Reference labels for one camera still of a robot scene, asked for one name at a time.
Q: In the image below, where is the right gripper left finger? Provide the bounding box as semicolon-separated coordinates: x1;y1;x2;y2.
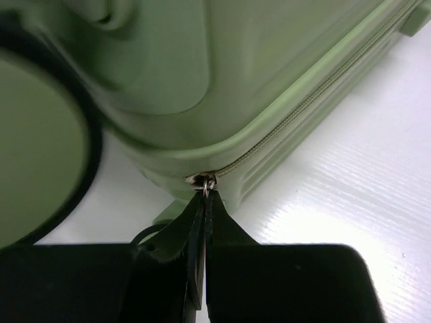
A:
134;191;205;322

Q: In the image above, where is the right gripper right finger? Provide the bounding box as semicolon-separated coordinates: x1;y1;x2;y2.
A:
204;190;259;322

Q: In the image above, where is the green hard-shell suitcase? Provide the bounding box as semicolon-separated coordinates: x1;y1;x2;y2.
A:
0;0;431;252

